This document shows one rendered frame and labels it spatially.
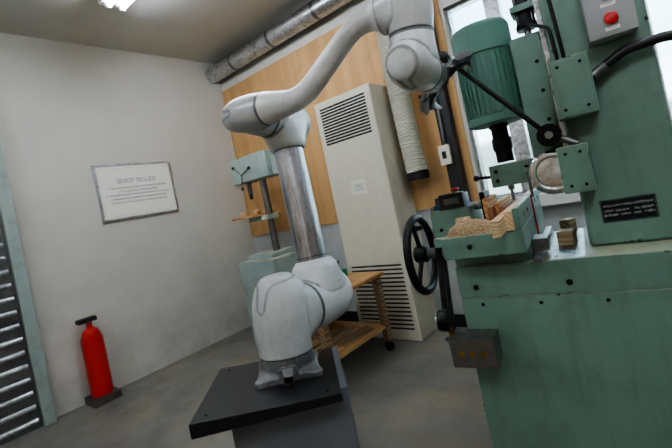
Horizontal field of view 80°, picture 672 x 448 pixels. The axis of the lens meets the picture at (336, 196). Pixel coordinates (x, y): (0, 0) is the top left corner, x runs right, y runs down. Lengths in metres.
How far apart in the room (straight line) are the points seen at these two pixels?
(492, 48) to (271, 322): 1.01
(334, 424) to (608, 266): 0.78
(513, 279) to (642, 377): 0.35
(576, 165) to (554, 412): 0.66
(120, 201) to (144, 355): 1.25
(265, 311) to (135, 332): 2.65
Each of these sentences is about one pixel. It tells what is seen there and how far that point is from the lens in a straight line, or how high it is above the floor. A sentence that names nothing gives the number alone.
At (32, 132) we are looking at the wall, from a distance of 3.65.
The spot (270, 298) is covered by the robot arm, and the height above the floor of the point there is 0.84.
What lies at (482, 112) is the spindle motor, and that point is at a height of 1.24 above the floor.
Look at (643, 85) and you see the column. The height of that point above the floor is 1.19.
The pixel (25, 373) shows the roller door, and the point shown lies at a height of 0.37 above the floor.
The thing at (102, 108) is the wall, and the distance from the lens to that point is 3.86.
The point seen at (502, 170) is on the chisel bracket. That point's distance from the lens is 1.36.
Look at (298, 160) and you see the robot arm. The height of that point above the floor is 1.22.
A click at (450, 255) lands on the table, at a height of 0.85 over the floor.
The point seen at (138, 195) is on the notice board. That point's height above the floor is 1.43.
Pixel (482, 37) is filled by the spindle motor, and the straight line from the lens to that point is 1.36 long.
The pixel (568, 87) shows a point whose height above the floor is 1.22.
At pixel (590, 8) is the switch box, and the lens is 1.26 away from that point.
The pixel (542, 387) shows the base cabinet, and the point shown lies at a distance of 1.33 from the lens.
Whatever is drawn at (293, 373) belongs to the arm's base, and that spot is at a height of 0.65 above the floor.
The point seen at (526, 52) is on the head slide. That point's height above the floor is 1.37.
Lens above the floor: 1.07
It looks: level
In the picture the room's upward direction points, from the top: 12 degrees counter-clockwise
